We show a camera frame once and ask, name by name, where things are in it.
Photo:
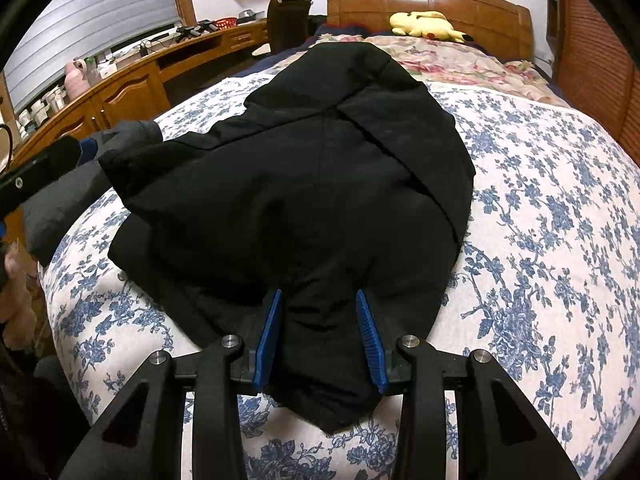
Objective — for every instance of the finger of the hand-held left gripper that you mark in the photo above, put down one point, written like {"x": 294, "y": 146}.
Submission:
{"x": 89, "y": 151}

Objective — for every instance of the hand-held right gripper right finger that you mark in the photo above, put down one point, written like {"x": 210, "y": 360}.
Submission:
{"x": 372, "y": 345}

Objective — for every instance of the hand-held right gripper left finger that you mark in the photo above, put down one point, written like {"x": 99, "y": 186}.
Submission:
{"x": 267, "y": 345}

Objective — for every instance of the black coat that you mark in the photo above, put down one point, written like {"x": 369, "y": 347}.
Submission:
{"x": 300, "y": 185}

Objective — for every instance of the person's left hand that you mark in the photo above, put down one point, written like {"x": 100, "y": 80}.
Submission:
{"x": 17, "y": 290}

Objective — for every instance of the grey garment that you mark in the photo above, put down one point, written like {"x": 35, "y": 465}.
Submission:
{"x": 60, "y": 210}

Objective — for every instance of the row of white jars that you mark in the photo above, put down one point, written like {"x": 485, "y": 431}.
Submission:
{"x": 40, "y": 107}

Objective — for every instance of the wooden desk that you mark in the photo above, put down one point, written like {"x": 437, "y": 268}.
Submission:
{"x": 130, "y": 95}

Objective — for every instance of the pink vase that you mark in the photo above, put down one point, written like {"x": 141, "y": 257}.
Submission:
{"x": 75, "y": 80}

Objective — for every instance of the grey window blind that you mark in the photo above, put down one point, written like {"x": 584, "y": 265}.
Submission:
{"x": 90, "y": 10}

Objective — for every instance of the black gadgets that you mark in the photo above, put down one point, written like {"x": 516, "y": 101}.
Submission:
{"x": 195, "y": 30}

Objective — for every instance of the blue floral bed sheet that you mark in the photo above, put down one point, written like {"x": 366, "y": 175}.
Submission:
{"x": 525, "y": 260}

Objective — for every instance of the red basket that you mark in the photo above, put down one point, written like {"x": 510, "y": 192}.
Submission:
{"x": 226, "y": 23}

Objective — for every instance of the metal bowl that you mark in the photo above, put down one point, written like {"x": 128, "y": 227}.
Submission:
{"x": 248, "y": 14}

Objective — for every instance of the dark wooden chair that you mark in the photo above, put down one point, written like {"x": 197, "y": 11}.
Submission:
{"x": 287, "y": 25}

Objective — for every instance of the person's dark clothing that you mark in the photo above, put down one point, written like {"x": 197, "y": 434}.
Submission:
{"x": 30, "y": 410}

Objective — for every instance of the pink floral quilt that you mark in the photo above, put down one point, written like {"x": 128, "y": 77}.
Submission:
{"x": 475, "y": 67}

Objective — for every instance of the yellow plush toy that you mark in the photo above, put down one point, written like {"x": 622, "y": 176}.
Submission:
{"x": 420, "y": 22}

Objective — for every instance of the wooden headboard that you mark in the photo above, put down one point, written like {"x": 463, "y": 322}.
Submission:
{"x": 380, "y": 0}

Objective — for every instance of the wooden louvered wardrobe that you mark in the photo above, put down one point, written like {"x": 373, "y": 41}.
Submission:
{"x": 595, "y": 60}

